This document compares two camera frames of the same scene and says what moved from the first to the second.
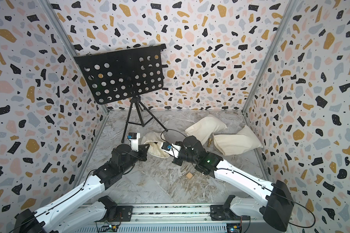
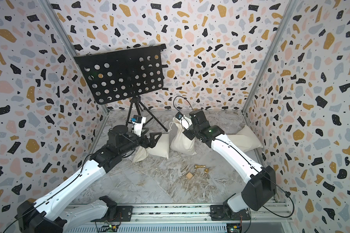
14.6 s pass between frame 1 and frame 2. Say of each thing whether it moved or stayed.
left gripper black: moved
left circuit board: stayed
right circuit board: stayed
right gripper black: moved
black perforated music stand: stayed
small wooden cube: stayed
